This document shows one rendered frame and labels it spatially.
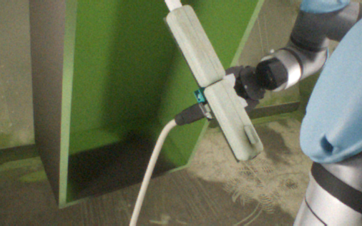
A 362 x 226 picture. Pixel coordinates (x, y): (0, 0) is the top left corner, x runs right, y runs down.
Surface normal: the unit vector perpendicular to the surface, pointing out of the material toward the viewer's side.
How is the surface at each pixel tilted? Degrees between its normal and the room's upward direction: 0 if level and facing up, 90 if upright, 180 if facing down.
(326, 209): 81
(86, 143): 12
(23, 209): 0
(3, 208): 0
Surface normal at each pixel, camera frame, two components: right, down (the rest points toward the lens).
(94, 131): 0.25, -0.71
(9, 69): 0.46, 0.00
